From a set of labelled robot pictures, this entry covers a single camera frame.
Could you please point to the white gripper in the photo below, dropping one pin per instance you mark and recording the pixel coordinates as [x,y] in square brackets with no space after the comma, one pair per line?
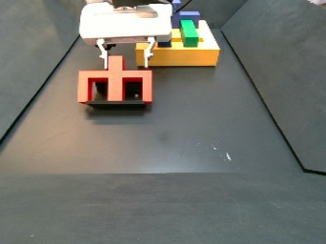
[126,25]

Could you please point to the red E-shaped block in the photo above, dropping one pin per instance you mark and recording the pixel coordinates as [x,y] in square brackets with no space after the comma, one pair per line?
[115,76]

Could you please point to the yellow base board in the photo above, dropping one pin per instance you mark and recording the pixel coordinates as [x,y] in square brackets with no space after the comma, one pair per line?
[179,56]

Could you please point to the blue long block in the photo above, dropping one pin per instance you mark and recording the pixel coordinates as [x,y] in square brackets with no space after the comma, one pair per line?
[165,44]

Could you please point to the black angled stand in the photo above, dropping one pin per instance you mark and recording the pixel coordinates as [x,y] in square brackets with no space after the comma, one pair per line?
[131,97]

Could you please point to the green long block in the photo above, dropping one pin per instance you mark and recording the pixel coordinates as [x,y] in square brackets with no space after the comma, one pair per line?
[189,33]

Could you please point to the purple cross block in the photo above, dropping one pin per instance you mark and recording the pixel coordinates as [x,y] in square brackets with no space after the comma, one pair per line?
[183,15]

